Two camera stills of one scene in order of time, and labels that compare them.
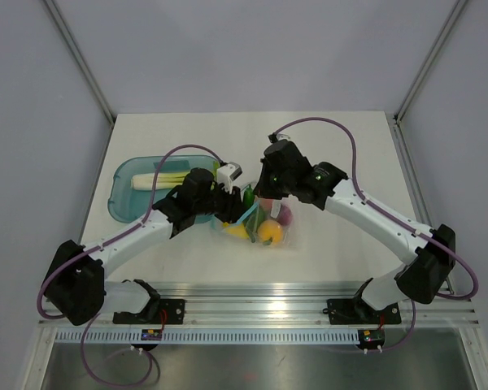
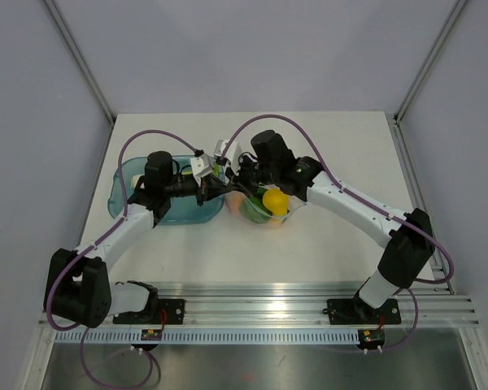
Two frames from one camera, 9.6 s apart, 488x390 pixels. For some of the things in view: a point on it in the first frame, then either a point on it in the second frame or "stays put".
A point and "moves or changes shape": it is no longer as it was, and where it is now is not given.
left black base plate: x=157 y=312 stays put
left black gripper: x=233 y=205 → x=210 y=188
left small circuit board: x=151 y=335 stays put
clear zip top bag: x=270 y=223 moves or changes shape
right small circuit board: x=371 y=338 stays put
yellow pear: x=237 y=230 → x=276 y=201
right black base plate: x=355 y=311 stays put
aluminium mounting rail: x=302 y=303 stays put
